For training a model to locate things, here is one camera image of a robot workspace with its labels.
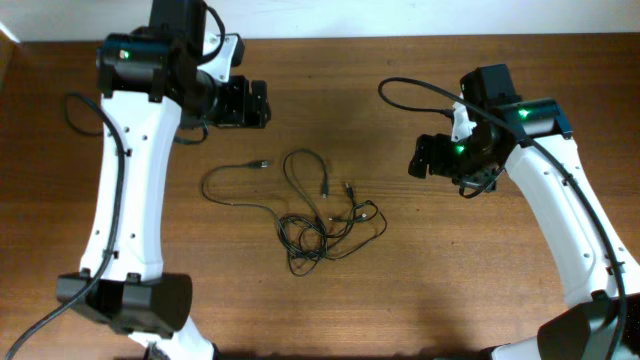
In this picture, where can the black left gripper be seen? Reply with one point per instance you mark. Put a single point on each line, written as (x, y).
(255, 103)

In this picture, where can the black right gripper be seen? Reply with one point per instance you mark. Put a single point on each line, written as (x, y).
(439, 161)

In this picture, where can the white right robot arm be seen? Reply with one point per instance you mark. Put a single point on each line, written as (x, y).
(494, 132)

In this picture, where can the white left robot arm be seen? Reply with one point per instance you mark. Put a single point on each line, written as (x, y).
(168, 75)

